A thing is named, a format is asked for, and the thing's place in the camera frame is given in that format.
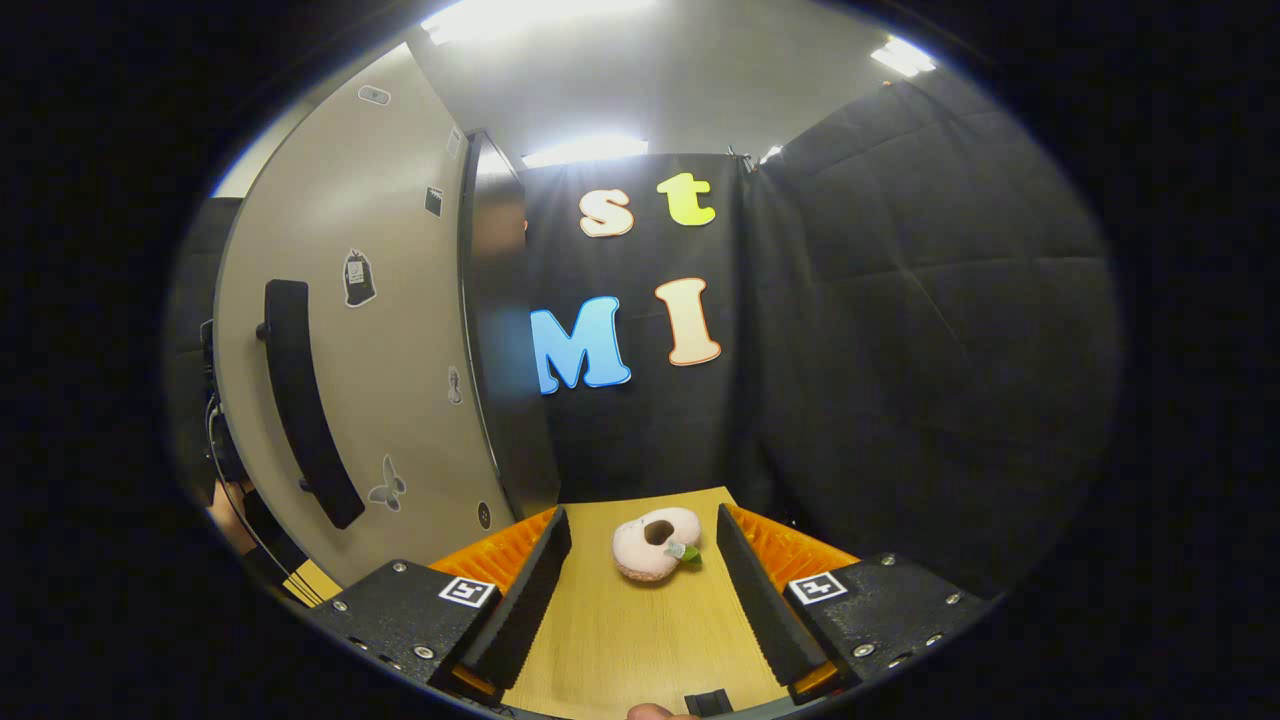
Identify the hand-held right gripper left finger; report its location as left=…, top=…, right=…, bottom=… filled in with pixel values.
left=305, top=505, right=574, bottom=706

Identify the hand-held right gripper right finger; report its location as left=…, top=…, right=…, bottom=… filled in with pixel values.
left=715, top=503, right=1006, bottom=706

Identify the black cabinet door handle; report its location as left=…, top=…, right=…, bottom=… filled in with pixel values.
left=257, top=280, right=367, bottom=531

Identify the grey cabinet door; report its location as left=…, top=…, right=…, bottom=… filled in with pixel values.
left=213, top=45, right=519, bottom=591

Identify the pink plush donut toy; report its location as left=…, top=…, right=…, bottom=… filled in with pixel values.
left=612, top=506, right=704, bottom=584

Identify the yellow striped object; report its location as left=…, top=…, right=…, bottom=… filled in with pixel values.
left=283, top=558, right=343, bottom=608

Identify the black backdrop cloth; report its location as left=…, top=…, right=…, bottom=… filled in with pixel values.
left=165, top=78, right=1123, bottom=601

